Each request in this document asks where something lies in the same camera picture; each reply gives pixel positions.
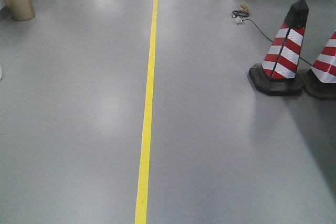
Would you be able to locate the red white traffic cone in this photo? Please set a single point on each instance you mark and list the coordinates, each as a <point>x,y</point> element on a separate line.
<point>319,80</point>
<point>277,74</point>

